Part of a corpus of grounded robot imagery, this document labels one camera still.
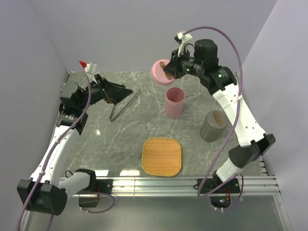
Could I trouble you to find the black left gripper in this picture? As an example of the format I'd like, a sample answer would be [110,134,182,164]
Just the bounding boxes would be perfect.
[78,74,133,110]

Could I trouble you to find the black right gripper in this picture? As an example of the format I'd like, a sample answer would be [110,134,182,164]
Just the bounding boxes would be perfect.
[163,47,204,79]

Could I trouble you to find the pink container lid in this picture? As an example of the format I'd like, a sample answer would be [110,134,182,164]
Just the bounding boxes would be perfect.
[150,59,175,85]

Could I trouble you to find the metal food tongs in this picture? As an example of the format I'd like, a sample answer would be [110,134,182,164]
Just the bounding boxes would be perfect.
[109,89,141,122]

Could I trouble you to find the pink cylindrical container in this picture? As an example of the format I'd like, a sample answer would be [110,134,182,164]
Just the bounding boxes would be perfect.
[165,87,185,118]

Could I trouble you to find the grey container lid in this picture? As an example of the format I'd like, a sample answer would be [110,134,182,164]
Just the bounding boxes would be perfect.
[205,110,228,130]

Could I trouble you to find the grey cylindrical container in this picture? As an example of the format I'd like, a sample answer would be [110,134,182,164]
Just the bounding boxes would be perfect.
[199,120,227,142]

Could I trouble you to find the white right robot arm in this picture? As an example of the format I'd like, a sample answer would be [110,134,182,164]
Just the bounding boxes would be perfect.
[163,39,276,193]

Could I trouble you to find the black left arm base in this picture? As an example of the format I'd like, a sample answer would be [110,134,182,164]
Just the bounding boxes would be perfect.
[77,179,113,209]

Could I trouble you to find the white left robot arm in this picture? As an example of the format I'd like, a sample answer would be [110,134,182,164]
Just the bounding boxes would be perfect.
[17,74,133,216]

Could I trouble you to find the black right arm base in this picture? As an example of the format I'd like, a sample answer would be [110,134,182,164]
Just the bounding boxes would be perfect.
[200,178,244,210]

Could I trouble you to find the woven bamboo tray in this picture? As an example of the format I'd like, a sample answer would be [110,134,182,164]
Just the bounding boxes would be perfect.
[141,138,182,177]

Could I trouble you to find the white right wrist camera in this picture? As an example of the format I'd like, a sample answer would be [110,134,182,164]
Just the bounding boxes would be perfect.
[174,31,192,57]

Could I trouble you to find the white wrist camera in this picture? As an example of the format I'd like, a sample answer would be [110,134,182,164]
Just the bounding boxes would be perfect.
[174,31,192,57]
[79,60,97,83]

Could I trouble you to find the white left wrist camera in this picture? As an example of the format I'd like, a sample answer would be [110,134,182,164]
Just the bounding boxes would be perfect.
[79,60,97,83]

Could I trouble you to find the aluminium table edge rail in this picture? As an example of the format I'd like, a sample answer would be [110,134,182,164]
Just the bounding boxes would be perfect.
[57,175,281,197]

